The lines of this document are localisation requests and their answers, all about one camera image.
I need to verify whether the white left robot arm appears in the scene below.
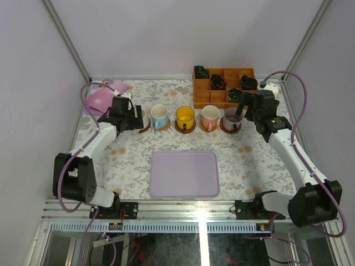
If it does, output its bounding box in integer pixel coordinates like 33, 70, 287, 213
53, 96, 144, 219

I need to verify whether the pink folded cloth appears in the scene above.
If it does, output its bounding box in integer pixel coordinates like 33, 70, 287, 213
85, 80, 129, 115

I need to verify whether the lavender tray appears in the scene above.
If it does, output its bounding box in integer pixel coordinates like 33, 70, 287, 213
149, 151, 220, 199

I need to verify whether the dark brown coaster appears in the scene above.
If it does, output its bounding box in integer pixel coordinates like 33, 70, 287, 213
220, 118, 242, 135
138, 121, 151, 134
174, 120, 196, 134

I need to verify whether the dark green rolled sock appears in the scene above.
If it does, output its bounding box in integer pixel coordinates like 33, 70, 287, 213
227, 88, 243, 103

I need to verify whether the purple mug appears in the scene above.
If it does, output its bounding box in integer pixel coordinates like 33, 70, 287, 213
222, 108, 244, 133

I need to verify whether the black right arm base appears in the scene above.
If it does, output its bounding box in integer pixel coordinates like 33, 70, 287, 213
229, 190, 292, 221

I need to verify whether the yellow mug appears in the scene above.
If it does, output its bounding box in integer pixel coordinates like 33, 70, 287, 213
176, 106, 195, 132

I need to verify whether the light blue mug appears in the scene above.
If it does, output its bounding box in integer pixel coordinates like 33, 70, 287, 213
151, 104, 169, 130

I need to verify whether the black rolled sock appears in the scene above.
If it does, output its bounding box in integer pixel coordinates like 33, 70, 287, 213
194, 65, 210, 79
240, 75, 258, 90
210, 74, 227, 90

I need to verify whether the light wooden coaster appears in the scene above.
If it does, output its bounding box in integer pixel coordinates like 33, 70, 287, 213
153, 119, 171, 131
199, 121, 217, 133

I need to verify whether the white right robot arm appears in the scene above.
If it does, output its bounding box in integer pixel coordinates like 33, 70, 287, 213
236, 90, 345, 227

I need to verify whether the pink mug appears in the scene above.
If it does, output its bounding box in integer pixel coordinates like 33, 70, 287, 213
202, 105, 220, 131

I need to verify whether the orange wooden compartment box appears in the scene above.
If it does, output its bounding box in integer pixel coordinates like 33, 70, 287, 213
192, 67, 257, 109

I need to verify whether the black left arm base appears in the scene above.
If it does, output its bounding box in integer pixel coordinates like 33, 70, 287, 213
95, 202, 139, 221

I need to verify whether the aluminium front rail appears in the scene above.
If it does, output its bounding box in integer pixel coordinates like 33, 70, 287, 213
41, 199, 339, 233

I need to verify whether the cream white mug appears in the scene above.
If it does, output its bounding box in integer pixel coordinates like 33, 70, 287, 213
141, 110, 150, 129

